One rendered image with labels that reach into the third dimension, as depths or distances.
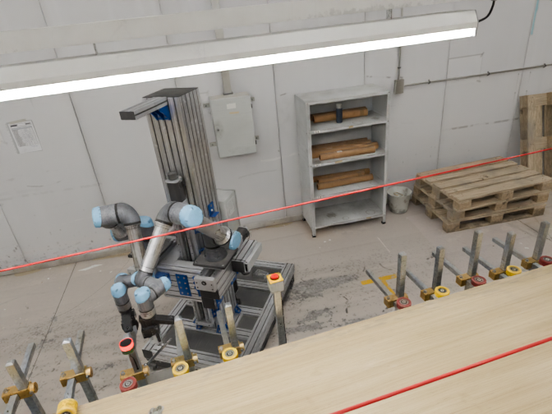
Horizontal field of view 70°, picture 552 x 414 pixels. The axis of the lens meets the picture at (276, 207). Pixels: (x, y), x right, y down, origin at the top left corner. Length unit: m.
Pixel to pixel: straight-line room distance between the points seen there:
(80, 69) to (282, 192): 3.75
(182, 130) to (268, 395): 1.52
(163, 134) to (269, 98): 2.04
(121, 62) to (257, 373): 1.48
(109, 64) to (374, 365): 1.66
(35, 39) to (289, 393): 1.63
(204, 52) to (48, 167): 3.62
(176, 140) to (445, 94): 3.52
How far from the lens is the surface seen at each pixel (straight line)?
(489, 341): 2.30
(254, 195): 4.69
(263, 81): 4.33
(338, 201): 5.02
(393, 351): 2.14
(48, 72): 1.24
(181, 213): 2.07
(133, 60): 1.21
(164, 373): 2.36
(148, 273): 2.19
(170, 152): 2.57
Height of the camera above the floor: 2.47
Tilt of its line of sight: 28 degrees down
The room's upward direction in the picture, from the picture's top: 6 degrees counter-clockwise
